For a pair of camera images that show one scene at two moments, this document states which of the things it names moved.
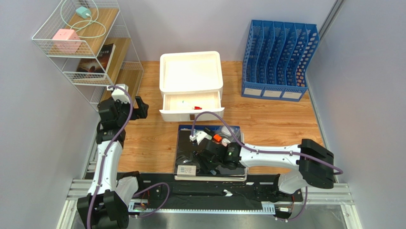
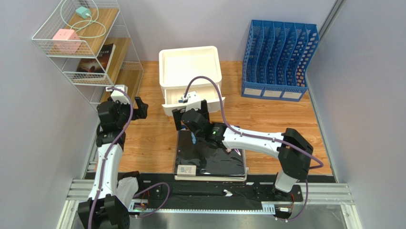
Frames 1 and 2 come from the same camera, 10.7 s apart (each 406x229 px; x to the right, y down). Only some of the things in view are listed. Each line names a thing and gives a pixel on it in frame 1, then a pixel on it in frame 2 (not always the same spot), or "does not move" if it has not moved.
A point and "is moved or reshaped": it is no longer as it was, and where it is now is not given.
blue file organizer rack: [274, 65] does not move
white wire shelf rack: [88, 41] does not move
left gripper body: [122, 118] does not move
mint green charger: [82, 11] does not move
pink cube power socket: [66, 40] does not move
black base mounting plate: [165, 185] does not move
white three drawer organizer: [191, 82] is moved or reshaped
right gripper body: [205, 153] to [189, 113]
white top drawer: [185, 107] is moved or reshaped
